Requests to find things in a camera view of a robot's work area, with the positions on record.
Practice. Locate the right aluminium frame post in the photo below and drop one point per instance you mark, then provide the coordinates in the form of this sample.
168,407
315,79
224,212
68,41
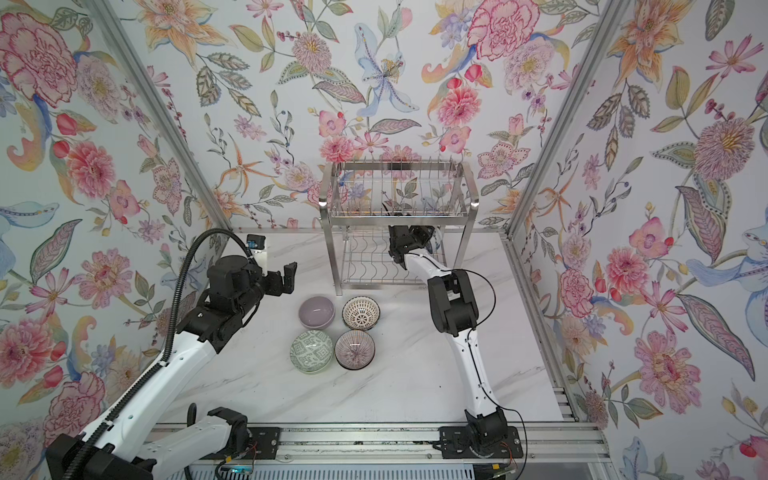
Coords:
606,27

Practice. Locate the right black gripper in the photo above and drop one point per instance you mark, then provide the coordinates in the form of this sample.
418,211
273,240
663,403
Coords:
426,234

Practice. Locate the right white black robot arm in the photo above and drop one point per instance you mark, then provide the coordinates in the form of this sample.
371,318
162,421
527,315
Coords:
455,314

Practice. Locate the steel two-tier dish rack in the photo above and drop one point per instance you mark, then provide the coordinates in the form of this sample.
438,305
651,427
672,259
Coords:
363,203

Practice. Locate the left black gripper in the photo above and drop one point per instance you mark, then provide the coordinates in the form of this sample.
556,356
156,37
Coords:
277,287

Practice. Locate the left aluminium frame post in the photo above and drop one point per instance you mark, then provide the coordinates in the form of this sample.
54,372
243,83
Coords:
116,37

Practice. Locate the purple striped bowl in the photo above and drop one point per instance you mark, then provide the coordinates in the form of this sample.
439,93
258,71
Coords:
355,350

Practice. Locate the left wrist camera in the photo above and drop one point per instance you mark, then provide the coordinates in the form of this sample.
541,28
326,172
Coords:
257,245

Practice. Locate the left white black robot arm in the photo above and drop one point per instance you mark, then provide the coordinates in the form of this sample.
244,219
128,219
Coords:
116,444

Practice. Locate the plain lilac ceramic bowl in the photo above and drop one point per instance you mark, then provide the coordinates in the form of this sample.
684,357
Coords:
317,313

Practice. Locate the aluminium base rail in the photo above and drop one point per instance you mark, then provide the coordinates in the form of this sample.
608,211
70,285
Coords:
421,443

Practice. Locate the white red-patterned bowl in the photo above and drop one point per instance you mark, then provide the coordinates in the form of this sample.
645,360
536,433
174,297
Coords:
361,313

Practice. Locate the aluminium frame post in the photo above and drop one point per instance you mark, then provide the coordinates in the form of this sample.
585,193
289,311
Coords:
116,37
606,27

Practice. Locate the green geometric patterned bowl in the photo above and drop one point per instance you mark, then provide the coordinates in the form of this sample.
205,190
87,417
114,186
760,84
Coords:
311,351

